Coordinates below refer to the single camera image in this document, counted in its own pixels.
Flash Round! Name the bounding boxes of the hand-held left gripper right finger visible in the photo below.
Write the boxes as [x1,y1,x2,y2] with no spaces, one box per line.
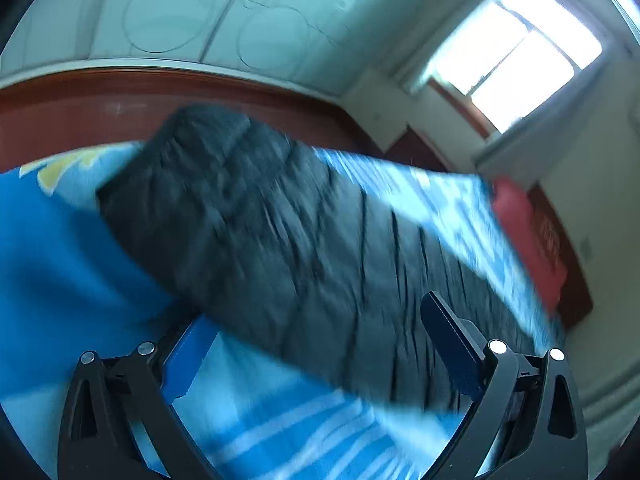
[421,291,589,480]

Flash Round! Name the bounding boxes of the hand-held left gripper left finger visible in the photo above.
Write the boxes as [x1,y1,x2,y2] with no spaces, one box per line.
[57,317,222,480]

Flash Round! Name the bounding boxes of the black puffer jacket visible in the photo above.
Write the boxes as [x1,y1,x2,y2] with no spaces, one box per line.
[96,104,538,415]

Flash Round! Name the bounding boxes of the red pillow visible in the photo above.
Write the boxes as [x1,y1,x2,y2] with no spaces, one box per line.
[491,178,569,317]

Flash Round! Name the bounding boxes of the dark red wooden headboard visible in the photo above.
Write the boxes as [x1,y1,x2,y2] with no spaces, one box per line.
[529,184,594,329]

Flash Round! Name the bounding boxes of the blue printed bed sheet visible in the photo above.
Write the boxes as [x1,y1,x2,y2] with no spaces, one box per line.
[0,141,568,480]

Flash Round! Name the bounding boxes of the white curtain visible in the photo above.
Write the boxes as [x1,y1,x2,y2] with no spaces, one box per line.
[474,87,640,191]

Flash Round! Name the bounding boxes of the brown wooden panel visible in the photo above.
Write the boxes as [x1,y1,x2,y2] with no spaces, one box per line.
[0,67,386,175]

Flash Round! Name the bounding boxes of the window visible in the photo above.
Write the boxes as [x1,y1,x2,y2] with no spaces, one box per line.
[422,0,606,133]

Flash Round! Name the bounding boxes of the white wardrobe with circle pattern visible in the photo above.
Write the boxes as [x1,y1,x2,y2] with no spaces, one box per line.
[0,0,381,97]

